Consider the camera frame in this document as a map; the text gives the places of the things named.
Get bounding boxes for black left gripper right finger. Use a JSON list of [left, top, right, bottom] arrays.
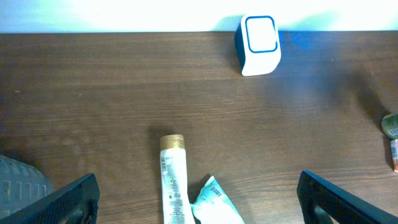
[[297, 170, 397, 223]]

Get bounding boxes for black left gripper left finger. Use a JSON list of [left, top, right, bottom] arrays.
[[1, 173, 100, 224]]

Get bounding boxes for orange snack packet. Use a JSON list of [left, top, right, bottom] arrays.
[[391, 139, 398, 173]]

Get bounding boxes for green lid jar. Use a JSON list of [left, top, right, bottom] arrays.
[[381, 113, 398, 139]]

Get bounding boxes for white tube brown cap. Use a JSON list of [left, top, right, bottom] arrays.
[[160, 134, 195, 224]]

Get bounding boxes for mint green tissue pack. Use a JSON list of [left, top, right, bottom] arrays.
[[190, 175, 244, 224]]

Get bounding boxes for white barcode scanner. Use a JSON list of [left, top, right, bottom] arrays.
[[234, 15, 281, 77]]

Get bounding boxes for grey plastic basket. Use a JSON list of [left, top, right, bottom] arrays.
[[0, 155, 53, 219]]

